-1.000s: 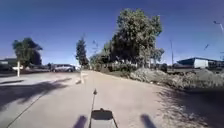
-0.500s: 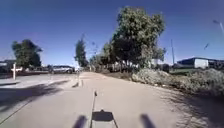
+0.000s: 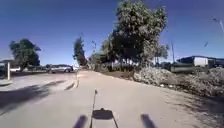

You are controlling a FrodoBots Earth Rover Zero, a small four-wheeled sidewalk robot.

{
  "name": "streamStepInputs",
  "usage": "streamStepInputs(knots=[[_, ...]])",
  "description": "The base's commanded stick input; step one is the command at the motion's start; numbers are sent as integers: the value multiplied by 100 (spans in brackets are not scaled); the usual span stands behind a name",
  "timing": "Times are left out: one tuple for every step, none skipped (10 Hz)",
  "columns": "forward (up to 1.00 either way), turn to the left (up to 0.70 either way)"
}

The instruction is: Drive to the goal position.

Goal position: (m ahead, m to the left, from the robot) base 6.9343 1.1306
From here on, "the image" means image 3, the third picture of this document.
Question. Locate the tall slim tree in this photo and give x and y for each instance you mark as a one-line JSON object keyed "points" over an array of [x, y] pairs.
{"points": [[79, 51]]}

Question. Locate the pale concrete path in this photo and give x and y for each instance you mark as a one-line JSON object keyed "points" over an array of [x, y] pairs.
{"points": [[126, 100]]}

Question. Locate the concrete kerb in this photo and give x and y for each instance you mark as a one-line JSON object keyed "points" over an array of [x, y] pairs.
{"points": [[76, 81]]}

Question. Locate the large leafy tree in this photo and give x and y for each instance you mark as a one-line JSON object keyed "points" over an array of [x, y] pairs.
{"points": [[138, 30]]}

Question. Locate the dry brush pile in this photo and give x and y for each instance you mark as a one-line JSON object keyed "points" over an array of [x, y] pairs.
{"points": [[156, 76]]}

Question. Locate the silver car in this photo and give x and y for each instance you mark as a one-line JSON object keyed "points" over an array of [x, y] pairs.
{"points": [[60, 68]]}

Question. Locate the utility pole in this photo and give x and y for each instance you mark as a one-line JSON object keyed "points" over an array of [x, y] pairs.
{"points": [[172, 51]]}

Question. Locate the grey asphalt road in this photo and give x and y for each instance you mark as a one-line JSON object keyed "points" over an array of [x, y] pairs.
{"points": [[30, 85]]}

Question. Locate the dark round tree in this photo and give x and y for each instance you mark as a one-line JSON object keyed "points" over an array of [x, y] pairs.
{"points": [[25, 53]]}

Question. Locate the low building with white wall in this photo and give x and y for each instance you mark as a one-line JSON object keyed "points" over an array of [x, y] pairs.
{"points": [[200, 61]]}

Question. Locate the pale post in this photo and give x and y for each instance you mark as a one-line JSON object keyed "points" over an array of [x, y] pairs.
{"points": [[8, 70]]}

